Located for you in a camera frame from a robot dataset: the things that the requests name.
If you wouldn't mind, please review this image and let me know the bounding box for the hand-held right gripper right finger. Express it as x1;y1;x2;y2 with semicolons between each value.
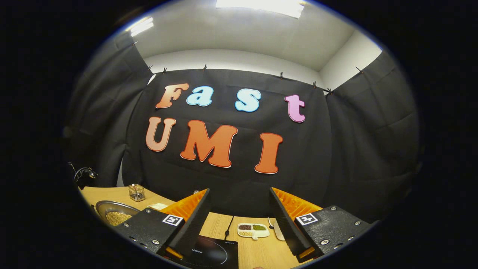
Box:
270;187;374;264

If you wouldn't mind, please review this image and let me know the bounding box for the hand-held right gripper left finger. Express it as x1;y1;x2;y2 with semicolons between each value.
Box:
114;188;211;261

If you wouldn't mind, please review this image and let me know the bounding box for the black induction cooktop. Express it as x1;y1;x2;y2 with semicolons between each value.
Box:
176;235;239;269

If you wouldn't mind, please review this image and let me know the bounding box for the steel pot with black handle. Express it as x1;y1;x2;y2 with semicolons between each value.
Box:
95;201;142;227

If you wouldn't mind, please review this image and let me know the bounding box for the white toaster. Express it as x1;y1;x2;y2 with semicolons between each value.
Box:
274;219;286;241

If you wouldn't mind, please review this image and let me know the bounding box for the white divided bean dish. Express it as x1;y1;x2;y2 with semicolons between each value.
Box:
238;223;270;240

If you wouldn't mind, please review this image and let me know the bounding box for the pile of soybeans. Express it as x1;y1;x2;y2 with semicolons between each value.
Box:
106;211;132;226

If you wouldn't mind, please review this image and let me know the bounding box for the black backdrop cloth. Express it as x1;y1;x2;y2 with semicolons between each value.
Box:
63;32;420;225

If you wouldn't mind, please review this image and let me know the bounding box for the small ceiling light panel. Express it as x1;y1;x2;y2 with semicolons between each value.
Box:
129;17;154;37

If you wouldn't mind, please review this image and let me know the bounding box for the large ceiling light panel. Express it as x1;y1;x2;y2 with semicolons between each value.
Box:
216;0;305;19

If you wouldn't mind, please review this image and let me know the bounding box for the black power cable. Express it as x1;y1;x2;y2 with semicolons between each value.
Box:
224;216;235;240

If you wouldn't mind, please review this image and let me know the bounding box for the wire mesh holder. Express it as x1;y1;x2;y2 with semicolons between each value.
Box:
128;183;145;202

